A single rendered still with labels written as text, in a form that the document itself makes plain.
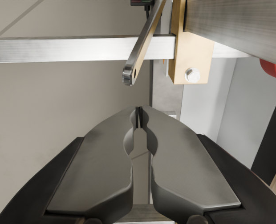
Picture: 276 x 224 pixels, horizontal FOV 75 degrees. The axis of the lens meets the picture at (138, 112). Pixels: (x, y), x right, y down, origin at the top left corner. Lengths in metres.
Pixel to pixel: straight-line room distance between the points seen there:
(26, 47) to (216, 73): 0.46
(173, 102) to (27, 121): 1.22
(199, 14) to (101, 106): 1.13
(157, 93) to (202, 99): 0.18
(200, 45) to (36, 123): 1.36
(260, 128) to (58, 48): 0.44
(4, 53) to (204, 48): 0.27
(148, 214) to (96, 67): 0.98
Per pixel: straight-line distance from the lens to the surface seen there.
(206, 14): 0.19
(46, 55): 0.29
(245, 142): 0.55
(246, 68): 0.54
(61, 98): 1.32
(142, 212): 0.33
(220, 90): 0.60
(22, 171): 1.90
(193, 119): 0.61
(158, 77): 0.44
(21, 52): 0.30
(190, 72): 0.26
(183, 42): 0.26
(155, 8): 0.19
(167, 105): 0.48
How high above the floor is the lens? 1.12
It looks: 61 degrees down
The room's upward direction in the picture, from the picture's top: 178 degrees clockwise
